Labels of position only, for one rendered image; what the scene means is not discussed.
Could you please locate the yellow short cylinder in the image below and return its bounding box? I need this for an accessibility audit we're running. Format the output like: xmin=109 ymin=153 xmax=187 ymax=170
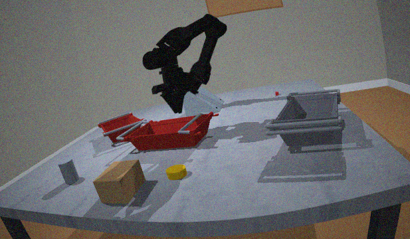
xmin=165 ymin=165 xmax=187 ymax=180

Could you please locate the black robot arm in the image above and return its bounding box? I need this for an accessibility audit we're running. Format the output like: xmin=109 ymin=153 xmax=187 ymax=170
xmin=143 ymin=14 xmax=227 ymax=94

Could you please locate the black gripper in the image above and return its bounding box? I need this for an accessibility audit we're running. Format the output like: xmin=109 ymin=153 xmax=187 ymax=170
xmin=152 ymin=64 xmax=199 ymax=114

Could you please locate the tan rectangular block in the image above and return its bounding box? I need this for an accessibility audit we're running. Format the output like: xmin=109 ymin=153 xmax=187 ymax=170
xmin=93 ymin=159 xmax=146 ymax=204

